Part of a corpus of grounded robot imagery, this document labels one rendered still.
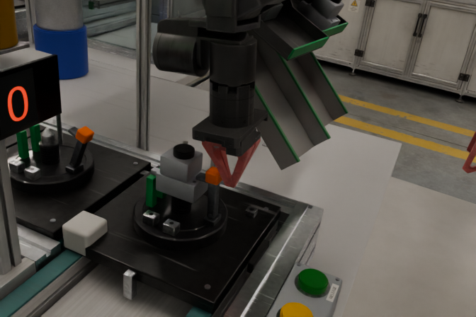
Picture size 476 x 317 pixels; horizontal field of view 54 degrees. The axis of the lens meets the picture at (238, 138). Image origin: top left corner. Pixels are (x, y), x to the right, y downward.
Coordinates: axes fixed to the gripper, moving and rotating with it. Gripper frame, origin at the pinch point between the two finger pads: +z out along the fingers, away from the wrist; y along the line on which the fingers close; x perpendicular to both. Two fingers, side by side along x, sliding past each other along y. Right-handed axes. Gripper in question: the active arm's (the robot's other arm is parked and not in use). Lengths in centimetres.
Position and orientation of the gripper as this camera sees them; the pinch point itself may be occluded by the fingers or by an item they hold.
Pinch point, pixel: (230, 180)
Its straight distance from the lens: 65.0
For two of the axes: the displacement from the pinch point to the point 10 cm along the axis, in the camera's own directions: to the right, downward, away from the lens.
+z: -0.2, 9.1, 4.2
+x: 9.1, 1.9, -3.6
